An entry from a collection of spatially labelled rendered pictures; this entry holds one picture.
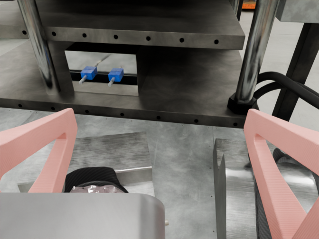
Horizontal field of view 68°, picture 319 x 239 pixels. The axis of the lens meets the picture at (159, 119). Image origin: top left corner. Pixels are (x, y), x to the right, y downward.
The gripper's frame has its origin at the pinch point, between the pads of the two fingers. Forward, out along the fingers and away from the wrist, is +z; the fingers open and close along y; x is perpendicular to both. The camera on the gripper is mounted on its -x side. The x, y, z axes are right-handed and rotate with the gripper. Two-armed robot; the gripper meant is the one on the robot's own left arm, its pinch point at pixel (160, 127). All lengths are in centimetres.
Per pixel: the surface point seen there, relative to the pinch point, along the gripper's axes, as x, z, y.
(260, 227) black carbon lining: 30.5, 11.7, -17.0
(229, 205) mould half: 28.8, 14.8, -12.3
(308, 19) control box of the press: 11, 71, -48
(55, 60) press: 40, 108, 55
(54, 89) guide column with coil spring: 38, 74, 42
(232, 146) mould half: 33, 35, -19
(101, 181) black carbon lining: 32.6, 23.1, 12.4
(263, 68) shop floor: 116, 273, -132
